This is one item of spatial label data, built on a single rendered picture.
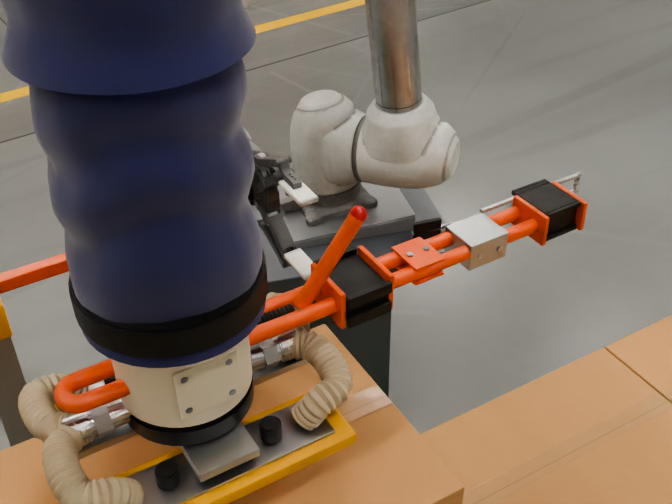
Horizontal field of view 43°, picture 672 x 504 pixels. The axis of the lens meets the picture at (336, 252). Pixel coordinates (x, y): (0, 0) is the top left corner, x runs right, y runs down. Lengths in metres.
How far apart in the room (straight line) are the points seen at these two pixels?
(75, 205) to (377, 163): 1.12
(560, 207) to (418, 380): 1.48
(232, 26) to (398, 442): 0.71
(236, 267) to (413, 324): 2.02
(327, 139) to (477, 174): 1.84
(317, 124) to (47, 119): 1.15
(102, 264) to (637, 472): 1.26
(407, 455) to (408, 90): 0.84
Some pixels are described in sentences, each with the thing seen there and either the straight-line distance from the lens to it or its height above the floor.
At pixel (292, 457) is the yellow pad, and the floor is 1.08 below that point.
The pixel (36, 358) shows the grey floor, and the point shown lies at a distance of 2.96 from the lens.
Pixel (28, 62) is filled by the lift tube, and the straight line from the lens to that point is 0.81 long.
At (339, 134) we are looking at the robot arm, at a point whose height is 1.00.
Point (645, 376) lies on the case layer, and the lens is 2.06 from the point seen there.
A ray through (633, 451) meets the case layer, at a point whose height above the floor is 0.54.
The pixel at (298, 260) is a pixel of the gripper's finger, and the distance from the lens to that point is 1.34.
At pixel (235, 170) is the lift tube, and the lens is 0.87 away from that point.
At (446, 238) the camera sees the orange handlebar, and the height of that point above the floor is 1.19.
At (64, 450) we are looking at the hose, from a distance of 1.07.
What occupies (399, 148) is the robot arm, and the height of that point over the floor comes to 1.00.
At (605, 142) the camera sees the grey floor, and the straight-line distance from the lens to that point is 4.06.
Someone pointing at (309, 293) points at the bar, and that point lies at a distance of 1.13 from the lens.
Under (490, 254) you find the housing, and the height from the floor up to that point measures 1.17.
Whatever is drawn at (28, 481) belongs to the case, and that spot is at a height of 0.95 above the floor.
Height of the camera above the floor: 1.93
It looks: 37 degrees down
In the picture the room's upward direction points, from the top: 1 degrees counter-clockwise
